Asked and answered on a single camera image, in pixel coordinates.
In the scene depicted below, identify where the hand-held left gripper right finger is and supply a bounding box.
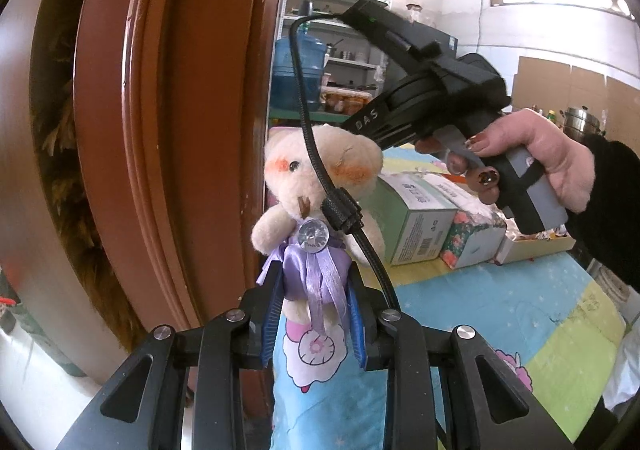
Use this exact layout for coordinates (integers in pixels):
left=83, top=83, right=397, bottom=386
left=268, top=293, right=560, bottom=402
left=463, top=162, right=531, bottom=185
left=345, top=270, right=576, bottom=450

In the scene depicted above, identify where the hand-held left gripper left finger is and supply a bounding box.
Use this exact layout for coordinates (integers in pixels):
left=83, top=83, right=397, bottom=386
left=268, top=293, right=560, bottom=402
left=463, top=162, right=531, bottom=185
left=57, top=260, right=286, bottom=450

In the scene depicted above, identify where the teddy bear with purple dress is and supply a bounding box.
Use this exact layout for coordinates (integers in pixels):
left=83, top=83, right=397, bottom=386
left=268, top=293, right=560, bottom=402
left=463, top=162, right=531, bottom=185
left=250, top=122, right=387, bottom=336

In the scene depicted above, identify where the person's right forearm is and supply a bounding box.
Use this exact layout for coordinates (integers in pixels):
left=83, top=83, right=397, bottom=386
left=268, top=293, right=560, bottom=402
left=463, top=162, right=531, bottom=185
left=570, top=132, right=640, bottom=291

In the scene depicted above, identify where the person's right hand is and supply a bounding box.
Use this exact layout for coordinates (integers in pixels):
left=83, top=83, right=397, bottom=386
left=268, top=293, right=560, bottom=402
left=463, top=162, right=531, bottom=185
left=415, top=107, right=598, bottom=216

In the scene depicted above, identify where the dark grey refrigerator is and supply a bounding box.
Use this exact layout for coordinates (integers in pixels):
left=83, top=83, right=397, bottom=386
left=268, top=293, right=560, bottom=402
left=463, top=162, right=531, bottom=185
left=400, top=22, right=458, bottom=56

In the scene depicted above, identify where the white metal shelf rack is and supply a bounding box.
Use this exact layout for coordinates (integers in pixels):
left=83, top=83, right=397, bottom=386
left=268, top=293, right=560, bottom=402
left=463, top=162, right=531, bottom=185
left=277, top=0, right=393, bottom=111

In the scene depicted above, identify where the row of orange jars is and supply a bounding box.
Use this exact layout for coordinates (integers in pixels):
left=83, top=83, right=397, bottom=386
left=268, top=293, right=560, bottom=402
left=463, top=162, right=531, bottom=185
left=320, top=86, right=376, bottom=113

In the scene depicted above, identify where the green white tissue box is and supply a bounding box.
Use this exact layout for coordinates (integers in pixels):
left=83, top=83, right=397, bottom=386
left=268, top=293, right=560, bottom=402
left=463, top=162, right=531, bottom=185
left=372, top=172, right=460, bottom=267

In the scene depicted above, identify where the blue water jug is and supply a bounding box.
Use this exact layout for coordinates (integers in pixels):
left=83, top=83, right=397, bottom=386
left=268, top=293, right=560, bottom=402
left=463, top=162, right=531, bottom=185
left=270, top=34, right=328, bottom=112

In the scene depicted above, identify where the stainless steel pot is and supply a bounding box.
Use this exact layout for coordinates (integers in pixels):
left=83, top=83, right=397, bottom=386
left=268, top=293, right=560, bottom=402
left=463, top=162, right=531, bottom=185
left=564, top=105, right=607, bottom=137

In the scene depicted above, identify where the floral tissue box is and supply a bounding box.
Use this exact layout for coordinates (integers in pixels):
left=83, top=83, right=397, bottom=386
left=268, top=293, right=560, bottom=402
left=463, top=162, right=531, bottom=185
left=439, top=209, right=508, bottom=271

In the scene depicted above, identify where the green table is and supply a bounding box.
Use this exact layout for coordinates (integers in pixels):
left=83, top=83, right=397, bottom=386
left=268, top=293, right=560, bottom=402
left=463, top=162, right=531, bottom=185
left=267, top=109, right=351, bottom=128

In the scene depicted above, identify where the orange cardboard box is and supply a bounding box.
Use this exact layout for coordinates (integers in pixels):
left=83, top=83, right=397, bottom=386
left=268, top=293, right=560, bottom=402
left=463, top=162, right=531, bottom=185
left=492, top=224, right=577, bottom=266

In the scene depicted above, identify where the white plastic bag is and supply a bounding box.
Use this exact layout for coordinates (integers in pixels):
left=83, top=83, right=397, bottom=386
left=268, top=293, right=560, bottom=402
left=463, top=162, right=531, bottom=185
left=602, top=320, right=640, bottom=426

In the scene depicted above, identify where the cardboard wall sheet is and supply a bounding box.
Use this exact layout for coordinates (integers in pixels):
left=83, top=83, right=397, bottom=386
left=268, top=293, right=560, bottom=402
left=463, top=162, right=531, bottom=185
left=510, top=55, right=640, bottom=141

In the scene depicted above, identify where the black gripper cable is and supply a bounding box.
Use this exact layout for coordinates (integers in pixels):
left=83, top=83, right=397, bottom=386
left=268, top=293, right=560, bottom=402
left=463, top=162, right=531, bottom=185
left=289, top=12, right=401, bottom=311

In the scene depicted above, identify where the brown wooden door frame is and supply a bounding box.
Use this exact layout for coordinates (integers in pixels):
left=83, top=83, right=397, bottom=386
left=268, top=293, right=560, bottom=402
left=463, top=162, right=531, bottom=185
left=30, top=0, right=296, bottom=381

